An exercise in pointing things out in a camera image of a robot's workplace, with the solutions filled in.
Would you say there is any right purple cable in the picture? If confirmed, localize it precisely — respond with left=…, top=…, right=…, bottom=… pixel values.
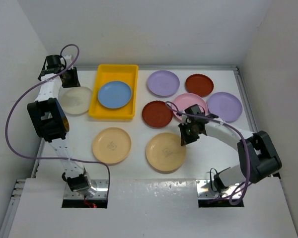
left=164, top=101, right=251, bottom=206

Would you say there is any aluminium table frame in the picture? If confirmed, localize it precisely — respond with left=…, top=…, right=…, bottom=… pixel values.
left=0, top=64, right=281, bottom=238

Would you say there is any beige plate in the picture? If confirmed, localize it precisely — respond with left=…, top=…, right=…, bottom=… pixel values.
left=92, top=127, right=132, bottom=165
left=146, top=132, right=186, bottom=173

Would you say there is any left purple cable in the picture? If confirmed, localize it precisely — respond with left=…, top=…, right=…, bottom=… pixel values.
left=4, top=44, right=111, bottom=184

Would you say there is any pink plate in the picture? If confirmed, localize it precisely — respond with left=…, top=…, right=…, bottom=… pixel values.
left=173, top=93, right=208, bottom=114

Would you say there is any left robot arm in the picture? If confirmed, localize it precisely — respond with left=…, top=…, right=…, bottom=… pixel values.
left=27, top=55, right=91, bottom=197

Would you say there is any purple cable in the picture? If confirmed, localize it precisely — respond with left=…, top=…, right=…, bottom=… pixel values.
left=164, top=101, right=251, bottom=206
left=4, top=44, right=111, bottom=184

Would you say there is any blue plate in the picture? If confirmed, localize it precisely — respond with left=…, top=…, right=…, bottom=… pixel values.
left=97, top=81, right=132, bottom=109

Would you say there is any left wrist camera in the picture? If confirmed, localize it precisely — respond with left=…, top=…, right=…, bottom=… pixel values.
left=61, top=55, right=74, bottom=66

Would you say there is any dark red plate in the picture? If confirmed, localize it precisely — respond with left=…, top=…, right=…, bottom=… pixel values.
left=185, top=74, right=214, bottom=97
left=142, top=101, right=173, bottom=128

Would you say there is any lavender plate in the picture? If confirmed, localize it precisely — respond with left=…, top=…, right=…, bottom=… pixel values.
left=147, top=70, right=180, bottom=97
left=207, top=92, right=243, bottom=122

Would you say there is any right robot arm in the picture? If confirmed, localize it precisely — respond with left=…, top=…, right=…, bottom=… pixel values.
left=178, top=113, right=282, bottom=193

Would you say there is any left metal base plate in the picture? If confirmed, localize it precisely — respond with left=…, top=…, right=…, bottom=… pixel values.
left=63, top=179, right=109, bottom=200

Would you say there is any metal base plate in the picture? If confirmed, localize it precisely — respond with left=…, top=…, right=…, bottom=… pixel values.
left=195, top=179, right=242, bottom=200
left=63, top=179, right=109, bottom=200

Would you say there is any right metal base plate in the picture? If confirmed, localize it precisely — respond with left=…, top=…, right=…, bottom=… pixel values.
left=195, top=179, right=242, bottom=200

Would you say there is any yellow plastic bin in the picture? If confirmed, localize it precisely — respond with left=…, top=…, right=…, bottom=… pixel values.
left=89, top=64, right=139, bottom=120

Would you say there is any cream white plate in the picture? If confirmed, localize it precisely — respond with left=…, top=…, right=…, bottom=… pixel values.
left=58, top=87, right=92, bottom=116

